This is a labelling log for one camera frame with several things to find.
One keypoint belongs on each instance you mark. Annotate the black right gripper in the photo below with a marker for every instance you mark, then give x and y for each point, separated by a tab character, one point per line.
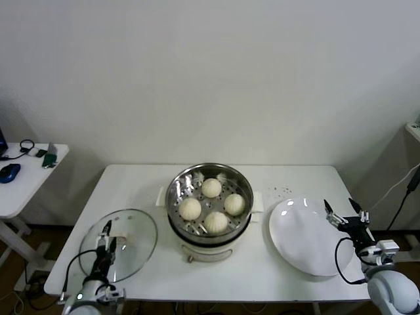
359	231

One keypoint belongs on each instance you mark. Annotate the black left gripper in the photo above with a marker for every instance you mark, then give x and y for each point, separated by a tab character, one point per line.
103	259

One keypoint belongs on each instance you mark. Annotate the round glass pot lid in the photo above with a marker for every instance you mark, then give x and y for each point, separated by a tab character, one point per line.
138	249

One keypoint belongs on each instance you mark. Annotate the white steamed baozi bun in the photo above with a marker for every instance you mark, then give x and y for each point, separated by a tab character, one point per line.
234	204
190	209
211	187
216	222

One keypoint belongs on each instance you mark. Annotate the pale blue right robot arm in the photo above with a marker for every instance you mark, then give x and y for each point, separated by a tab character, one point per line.
390	292

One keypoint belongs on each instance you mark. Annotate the stainless steel steamer basket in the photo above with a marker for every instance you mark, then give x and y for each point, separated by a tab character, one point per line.
236	223

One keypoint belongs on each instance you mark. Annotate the large white round plate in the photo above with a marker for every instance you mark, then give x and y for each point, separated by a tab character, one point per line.
295	236

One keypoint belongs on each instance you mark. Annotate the green and grey pouch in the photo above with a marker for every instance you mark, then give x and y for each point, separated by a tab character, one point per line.
49	160

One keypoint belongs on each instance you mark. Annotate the small black device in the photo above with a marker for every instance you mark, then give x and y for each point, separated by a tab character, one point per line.
41	153

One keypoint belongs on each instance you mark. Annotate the blue computer mouse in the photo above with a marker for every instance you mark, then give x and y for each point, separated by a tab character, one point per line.
10	172

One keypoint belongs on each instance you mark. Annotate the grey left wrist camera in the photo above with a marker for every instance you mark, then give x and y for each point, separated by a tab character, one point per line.
113	294

